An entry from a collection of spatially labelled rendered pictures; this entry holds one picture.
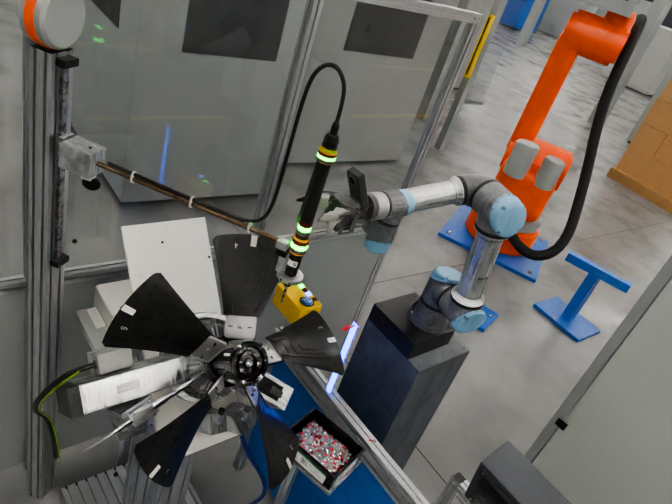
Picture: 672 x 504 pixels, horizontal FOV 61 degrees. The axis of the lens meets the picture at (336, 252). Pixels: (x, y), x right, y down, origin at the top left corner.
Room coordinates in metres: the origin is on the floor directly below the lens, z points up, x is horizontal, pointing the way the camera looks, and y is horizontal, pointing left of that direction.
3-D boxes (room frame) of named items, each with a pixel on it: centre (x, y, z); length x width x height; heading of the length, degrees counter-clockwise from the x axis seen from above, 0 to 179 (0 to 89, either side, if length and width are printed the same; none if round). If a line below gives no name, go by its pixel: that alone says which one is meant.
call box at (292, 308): (1.67, 0.07, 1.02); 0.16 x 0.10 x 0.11; 48
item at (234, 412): (1.18, 0.12, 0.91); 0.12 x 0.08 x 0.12; 48
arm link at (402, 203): (1.43, -0.11, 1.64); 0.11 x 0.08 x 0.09; 138
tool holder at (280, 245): (1.20, 0.10, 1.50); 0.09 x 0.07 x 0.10; 83
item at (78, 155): (1.28, 0.71, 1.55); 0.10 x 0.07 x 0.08; 83
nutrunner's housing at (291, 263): (1.20, 0.09, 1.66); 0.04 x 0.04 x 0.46
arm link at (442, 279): (1.77, -0.42, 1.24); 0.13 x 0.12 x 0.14; 32
